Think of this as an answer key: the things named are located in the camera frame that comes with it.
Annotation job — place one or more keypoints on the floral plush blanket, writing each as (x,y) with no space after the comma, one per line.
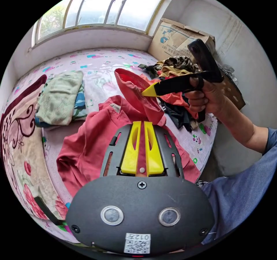
(23,138)

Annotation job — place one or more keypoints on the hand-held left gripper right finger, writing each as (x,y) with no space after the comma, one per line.
(154,156)

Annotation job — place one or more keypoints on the person's right hand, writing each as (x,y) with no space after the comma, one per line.
(213,99)

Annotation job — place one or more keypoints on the stack of folded clothes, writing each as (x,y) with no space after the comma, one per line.
(58,97)

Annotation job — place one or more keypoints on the arched window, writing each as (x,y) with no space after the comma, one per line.
(101,6)

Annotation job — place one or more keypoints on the red long sleeve shirt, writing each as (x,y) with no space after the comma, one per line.
(91,147)

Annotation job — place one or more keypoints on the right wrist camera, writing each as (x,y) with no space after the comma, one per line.
(203,56)

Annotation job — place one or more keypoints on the cardboard carton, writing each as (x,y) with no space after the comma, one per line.
(173,41)

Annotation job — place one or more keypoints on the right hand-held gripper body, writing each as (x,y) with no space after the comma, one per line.
(179,84)

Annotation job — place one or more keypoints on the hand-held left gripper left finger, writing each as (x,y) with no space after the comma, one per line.
(129,156)

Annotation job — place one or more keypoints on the pile of clothes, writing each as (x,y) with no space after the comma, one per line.
(179,67)

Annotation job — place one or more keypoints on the bed with pink printed sheet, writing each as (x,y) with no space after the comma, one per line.
(65,62)

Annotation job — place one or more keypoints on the person's right forearm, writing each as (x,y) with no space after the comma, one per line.
(242,127)

